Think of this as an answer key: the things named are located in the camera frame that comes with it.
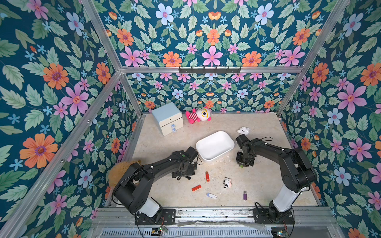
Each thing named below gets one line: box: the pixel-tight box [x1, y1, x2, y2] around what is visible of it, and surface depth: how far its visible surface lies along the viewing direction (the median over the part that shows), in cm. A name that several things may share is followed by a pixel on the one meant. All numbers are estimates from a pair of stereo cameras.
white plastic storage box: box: [195, 130, 235, 162], surface depth 100 cm
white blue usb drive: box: [206, 192, 218, 199], surface depth 82 cm
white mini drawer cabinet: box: [151, 102, 184, 137], surface depth 103 cm
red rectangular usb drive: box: [191, 184, 202, 192], surface depth 85 cm
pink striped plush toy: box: [185, 106, 212, 124], surface depth 113 cm
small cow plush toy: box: [222, 177, 233, 189], surface depth 85 cm
